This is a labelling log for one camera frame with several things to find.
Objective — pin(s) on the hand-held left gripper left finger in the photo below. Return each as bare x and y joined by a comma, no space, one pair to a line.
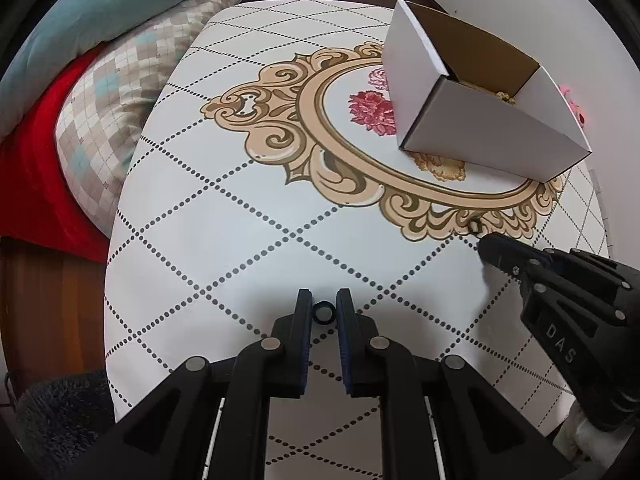
302,350

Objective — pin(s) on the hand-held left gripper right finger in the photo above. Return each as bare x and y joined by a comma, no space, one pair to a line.
345,350

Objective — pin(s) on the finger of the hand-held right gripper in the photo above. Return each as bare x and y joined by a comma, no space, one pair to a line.
505,252
600,262

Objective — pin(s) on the white cardboard box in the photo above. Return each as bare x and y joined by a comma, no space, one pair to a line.
475,125

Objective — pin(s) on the white diamond-pattern tablecloth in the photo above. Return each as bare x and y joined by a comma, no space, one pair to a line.
225,240

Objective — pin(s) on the pink plush toy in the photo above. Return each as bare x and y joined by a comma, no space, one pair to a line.
572,105

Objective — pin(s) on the dark fuzzy chair cover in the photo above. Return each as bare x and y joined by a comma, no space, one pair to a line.
65,420

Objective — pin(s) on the checkered quilt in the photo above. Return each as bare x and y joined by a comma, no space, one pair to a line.
125,110

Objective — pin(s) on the red blanket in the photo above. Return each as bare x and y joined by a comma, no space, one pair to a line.
40,175

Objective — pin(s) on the light blue quilt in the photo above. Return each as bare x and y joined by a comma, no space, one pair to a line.
100,10

